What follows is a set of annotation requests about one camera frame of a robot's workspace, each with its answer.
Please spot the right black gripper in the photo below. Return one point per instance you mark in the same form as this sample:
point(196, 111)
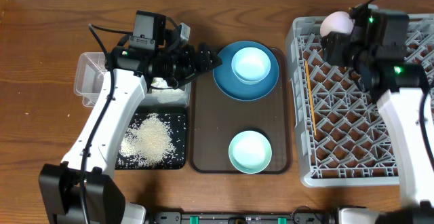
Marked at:
point(333, 51)

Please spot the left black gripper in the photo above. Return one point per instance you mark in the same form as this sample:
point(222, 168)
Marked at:
point(188, 73)

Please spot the pink plastic cup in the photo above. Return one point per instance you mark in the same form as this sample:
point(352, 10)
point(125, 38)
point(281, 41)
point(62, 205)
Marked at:
point(339, 22)

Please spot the dark blue plate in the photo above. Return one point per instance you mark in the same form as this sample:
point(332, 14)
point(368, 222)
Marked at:
point(227, 81)

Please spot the white tissue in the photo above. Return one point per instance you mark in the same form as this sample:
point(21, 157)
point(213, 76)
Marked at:
point(160, 88)

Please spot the light blue small bowl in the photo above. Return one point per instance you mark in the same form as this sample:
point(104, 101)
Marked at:
point(250, 65)

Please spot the white cooked rice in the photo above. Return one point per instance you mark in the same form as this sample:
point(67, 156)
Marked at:
point(149, 140)

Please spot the mint green bowl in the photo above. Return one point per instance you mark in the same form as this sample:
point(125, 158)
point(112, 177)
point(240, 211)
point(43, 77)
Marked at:
point(250, 152)

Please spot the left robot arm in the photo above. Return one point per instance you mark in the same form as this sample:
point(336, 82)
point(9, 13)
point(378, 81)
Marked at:
point(81, 188)

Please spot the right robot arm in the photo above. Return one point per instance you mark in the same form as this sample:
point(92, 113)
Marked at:
point(401, 92)

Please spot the grey dishwasher rack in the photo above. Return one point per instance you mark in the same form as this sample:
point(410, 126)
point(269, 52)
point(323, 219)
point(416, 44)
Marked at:
point(352, 145)

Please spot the wooden chopstick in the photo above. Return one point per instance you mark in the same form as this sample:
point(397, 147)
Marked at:
point(306, 67)

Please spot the brown serving tray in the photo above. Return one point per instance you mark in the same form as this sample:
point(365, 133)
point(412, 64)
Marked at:
point(217, 118)

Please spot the black plastic tray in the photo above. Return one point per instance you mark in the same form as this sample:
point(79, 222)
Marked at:
point(179, 142)

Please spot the clear plastic bin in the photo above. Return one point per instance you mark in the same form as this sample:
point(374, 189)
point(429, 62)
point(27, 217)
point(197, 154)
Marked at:
point(89, 79)

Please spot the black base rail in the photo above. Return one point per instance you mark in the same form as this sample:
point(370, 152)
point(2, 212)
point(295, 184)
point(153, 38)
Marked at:
point(298, 217)

